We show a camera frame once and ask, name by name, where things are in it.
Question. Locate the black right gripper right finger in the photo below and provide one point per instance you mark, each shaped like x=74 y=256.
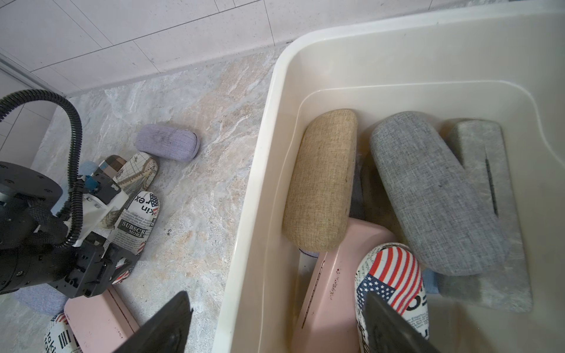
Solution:
x=388 y=331

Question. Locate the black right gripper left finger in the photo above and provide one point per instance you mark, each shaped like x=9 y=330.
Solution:
x=166 y=331

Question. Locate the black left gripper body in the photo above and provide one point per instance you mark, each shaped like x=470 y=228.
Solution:
x=94 y=268

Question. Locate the pink case front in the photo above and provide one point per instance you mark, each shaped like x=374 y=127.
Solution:
x=101 y=323

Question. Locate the pink case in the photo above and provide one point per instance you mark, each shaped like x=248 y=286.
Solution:
x=327 y=320
x=101 y=323

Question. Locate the flag newspaper glasses case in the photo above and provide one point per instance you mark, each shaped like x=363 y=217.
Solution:
x=393 y=273

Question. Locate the light grey slit case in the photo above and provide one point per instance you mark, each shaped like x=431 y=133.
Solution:
x=436 y=205

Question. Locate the grey rectangular case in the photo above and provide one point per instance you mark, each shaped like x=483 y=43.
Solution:
x=504 y=285

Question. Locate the cream plastic storage box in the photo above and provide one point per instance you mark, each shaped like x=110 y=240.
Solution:
x=499 y=62

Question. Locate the purple glasses case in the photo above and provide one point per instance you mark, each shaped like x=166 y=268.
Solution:
x=310 y=254

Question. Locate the brown tan glasses case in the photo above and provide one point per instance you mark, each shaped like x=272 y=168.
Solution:
x=377 y=206

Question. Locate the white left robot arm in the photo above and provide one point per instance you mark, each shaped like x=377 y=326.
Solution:
x=47 y=234

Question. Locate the magazine print glasses case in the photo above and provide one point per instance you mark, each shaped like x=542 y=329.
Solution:
x=136 y=222

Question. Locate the light blue glasses case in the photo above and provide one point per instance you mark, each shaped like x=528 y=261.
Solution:
x=87 y=168

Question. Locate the map print glasses case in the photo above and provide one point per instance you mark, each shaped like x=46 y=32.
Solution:
x=137 y=174

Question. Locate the plaid glasses case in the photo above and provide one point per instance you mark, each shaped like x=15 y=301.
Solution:
x=111 y=165

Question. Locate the purple case front left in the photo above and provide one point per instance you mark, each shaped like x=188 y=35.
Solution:
x=43 y=299

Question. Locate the newspaper case front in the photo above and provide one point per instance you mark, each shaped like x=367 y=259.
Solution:
x=59 y=337

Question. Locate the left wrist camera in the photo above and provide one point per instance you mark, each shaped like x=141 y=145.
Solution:
x=102 y=196

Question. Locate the purple case near wall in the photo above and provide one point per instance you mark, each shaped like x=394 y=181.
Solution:
x=168 y=142

